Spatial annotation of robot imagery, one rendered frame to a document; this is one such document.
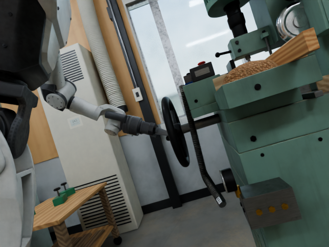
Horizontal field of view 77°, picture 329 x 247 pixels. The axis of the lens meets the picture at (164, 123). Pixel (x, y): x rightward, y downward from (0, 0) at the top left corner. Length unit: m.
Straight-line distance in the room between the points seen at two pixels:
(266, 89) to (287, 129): 0.16
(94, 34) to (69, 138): 1.02
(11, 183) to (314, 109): 0.73
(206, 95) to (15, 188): 0.58
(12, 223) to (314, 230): 0.73
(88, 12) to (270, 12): 1.86
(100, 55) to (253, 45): 1.62
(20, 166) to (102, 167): 1.42
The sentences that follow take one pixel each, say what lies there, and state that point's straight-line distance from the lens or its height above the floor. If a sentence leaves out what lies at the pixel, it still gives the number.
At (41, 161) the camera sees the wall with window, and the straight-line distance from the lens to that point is 2.66.
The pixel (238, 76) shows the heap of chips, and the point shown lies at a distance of 0.54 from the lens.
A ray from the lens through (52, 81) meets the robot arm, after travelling 0.95.
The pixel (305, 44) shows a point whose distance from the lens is 0.49.
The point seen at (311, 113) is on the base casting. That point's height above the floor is 0.76.
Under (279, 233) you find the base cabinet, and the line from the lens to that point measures 0.73.
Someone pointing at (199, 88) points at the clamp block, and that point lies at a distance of 0.74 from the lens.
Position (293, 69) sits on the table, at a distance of 0.56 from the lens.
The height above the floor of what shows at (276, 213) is 0.57.
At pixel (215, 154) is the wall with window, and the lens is 2.20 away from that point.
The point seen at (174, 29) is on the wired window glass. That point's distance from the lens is 2.40.
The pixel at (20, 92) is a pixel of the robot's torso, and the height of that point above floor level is 1.01.
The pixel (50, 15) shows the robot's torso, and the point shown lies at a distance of 0.57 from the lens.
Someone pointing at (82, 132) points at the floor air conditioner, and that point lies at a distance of 2.06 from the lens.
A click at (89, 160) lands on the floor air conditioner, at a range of 2.07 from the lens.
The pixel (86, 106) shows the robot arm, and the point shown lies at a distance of 0.99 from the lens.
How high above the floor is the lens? 0.86
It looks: level
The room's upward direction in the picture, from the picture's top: 18 degrees counter-clockwise
